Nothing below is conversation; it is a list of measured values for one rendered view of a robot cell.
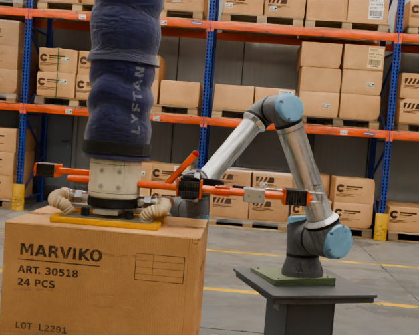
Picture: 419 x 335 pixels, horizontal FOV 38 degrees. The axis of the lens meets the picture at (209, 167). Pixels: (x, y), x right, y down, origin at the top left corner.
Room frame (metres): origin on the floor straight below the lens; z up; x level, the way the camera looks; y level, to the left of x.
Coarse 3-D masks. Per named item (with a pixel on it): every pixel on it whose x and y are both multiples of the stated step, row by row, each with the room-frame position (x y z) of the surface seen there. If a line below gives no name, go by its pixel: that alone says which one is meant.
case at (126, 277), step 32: (32, 224) 1.85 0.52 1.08; (64, 224) 1.88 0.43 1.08; (192, 224) 2.08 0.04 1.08; (32, 256) 1.85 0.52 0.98; (64, 256) 1.85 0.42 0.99; (96, 256) 1.84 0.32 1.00; (128, 256) 1.84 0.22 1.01; (160, 256) 1.83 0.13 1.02; (192, 256) 1.83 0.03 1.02; (32, 288) 1.85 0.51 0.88; (64, 288) 1.85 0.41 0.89; (96, 288) 1.84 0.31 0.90; (128, 288) 1.84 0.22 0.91; (160, 288) 1.83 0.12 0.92; (192, 288) 1.83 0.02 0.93; (0, 320) 1.86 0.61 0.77; (32, 320) 1.85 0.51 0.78; (64, 320) 1.85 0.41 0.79; (96, 320) 1.84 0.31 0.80; (128, 320) 1.83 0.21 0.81; (160, 320) 1.83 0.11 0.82; (192, 320) 1.82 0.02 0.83
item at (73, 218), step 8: (88, 208) 1.94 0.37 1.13; (56, 216) 1.91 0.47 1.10; (64, 216) 1.91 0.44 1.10; (72, 216) 1.91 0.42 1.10; (80, 216) 1.91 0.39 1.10; (88, 216) 1.93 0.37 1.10; (96, 216) 1.94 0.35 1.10; (104, 216) 1.95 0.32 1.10; (112, 216) 1.97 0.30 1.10; (128, 216) 1.93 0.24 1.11; (80, 224) 1.90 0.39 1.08; (88, 224) 1.90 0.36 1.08; (96, 224) 1.89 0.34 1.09; (104, 224) 1.89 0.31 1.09; (112, 224) 1.89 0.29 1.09; (120, 224) 1.89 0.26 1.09; (128, 224) 1.89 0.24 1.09; (136, 224) 1.89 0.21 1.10; (144, 224) 1.89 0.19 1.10; (152, 224) 1.90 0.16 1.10; (160, 224) 1.97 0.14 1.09
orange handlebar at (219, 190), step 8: (64, 168) 2.30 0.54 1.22; (72, 176) 2.02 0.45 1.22; (80, 176) 2.02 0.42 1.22; (88, 176) 2.06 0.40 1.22; (144, 184) 2.01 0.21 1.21; (152, 184) 2.01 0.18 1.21; (160, 184) 2.01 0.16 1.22; (168, 184) 2.01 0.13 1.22; (208, 192) 2.00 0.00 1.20; (216, 192) 2.00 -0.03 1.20; (224, 192) 2.00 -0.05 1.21; (232, 192) 2.00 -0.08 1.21; (240, 192) 2.00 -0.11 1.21; (272, 192) 2.00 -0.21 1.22; (280, 192) 2.04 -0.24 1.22; (312, 200) 2.01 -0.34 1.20
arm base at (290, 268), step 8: (288, 256) 2.77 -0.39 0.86; (296, 256) 2.73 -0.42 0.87; (304, 256) 2.72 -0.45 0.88; (312, 256) 2.73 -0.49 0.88; (288, 264) 2.75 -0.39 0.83; (296, 264) 2.72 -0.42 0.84; (304, 264) 2.72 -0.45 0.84; (312, 264) 2.72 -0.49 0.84; (320, 264) 2.78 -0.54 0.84; (288, 272) 2.73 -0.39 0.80; (296, 272) 2.71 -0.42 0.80; (304, 272) 2.70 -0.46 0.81; (312, 272) 2.71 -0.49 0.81; (320, 272) 2.73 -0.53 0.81
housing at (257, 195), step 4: (244, 188) 2.01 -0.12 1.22; (248, 188) 2.02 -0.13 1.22; (252, 188) 2.03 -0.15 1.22; (256, 188) 2.04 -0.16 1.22; (260, 188) 2.05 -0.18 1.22; (244, 192) 2.00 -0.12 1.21; (248, 192) 2.00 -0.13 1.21; (252, 192) 2.00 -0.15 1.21; (256, 192) 2.00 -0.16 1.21; (260, 192) 2.00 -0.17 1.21; (264, 192) 2.00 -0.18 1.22; (244, 196) 2.00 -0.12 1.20; (248, 196) 1.99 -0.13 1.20; (252, 196) 2.00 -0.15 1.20; (256, 196) 2.00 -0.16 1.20; (260, 196) 1.99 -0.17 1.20; (264, 196) 2.00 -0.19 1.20; (244, 200) 2.00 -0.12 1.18; (248, 200) 2.00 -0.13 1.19; (252, 200) 2.00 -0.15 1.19; (256, 200) 2.00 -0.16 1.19; (260, 200) 2.00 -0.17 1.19; (264, 200) 2.00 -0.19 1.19
